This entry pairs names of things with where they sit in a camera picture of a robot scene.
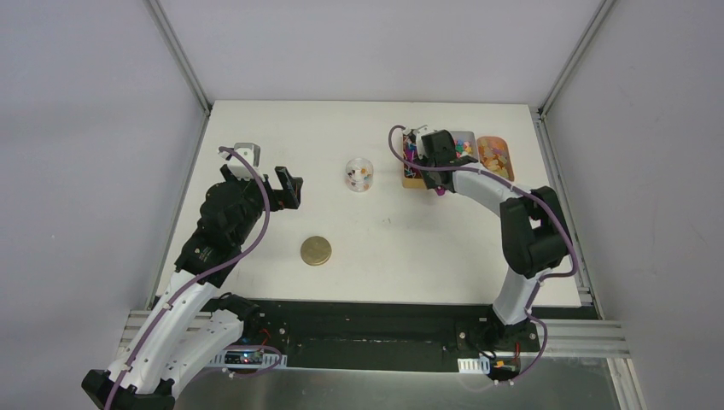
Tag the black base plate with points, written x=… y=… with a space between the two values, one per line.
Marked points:
x=385 y=337

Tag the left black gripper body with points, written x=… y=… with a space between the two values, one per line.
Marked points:
x=271 y=190

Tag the gold tin of lollipops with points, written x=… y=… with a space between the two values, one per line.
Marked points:
x=412 y=177

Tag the pink tray of gummies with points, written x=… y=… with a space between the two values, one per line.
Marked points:
x=495 y=156

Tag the gold jar lid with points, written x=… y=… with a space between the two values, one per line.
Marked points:
x=315 y=251

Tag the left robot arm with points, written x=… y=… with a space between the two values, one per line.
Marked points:
x=161 y=360

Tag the white tin of candies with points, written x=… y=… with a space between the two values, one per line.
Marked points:
x=465 y=144

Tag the clear plastic jar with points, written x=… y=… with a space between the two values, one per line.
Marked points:
x=359 y=173

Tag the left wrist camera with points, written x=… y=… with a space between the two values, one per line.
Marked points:
x=241 y=160

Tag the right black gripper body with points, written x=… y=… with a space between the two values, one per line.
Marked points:
x=429 y=178

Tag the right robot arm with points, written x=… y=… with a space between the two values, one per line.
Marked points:
x=534 y=236

